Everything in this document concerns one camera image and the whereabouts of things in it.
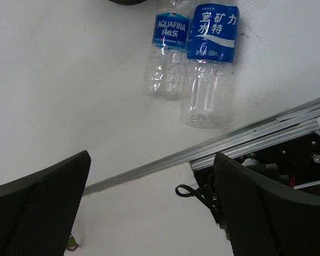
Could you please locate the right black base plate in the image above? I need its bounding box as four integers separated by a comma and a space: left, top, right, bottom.
190, 132, 320, 198

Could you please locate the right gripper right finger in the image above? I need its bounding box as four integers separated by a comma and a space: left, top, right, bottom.
214, 153, 320, 255

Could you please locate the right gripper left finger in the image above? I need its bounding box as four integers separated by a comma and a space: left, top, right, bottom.
0, 150, 91, 255

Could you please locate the aluminium rail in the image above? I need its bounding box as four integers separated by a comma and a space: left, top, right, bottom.
83, 98, 320, 196

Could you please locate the Aquafina clear bottle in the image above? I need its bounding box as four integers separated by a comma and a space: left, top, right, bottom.
142, 1, 195, 101

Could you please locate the blue label clear bottle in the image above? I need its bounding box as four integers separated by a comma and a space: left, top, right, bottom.
180, 1, 240, 129

